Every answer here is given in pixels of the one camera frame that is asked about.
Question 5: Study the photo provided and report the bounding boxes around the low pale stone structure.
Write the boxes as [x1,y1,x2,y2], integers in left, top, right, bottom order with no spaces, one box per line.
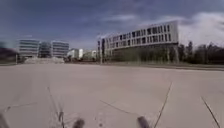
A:
[23,56,65,65]

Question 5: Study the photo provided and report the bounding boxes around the robot's own part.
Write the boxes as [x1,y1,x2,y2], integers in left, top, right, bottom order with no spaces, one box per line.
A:
[72,118,86,128]
[137,115,151,128]

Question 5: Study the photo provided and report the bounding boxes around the grey concrete plaza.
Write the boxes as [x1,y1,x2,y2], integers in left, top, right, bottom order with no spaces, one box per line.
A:
[0,62,224,128]

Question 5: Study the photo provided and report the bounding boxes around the row of trees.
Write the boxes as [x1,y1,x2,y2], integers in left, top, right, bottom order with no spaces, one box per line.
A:
[177,40,224,66]

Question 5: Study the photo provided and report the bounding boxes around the glass office building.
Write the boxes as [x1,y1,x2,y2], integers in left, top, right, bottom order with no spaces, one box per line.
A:
[17,38,41,59]
[50,40,70,60]

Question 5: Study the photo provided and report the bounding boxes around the dark office building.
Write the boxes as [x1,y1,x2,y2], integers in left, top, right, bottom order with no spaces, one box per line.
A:
[38,41,52,59]

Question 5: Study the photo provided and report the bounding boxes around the long white building with windows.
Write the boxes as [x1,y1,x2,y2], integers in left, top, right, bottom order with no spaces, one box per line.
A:
[97,19,180,63]

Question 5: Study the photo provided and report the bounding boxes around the small white building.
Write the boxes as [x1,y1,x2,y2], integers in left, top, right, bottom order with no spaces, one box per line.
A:
[66,48,85,61]

